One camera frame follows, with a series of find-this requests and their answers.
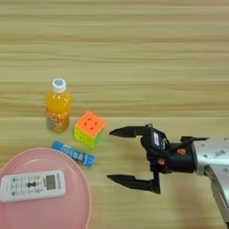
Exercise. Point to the white remote control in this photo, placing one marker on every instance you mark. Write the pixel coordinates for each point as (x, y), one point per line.
(32, 185)

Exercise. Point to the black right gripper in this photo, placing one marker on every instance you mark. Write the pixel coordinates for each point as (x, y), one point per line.
(179, 162)

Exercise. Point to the black box with white label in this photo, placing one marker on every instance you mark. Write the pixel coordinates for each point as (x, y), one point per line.
(155, 138)

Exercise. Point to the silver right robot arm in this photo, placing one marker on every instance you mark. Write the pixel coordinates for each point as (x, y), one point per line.
(214, 161)

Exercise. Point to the orange yellow green puzzle cube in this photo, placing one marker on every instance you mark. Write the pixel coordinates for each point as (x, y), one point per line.
(89, 128)

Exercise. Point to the blue glue stick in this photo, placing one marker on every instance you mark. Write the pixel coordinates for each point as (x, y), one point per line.
(74, 154)

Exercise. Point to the orange juice bottle white cap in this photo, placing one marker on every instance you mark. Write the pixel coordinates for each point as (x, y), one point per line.
(58, 111)

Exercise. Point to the pink round plate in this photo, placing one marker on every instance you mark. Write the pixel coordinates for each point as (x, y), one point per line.
(59, 208)

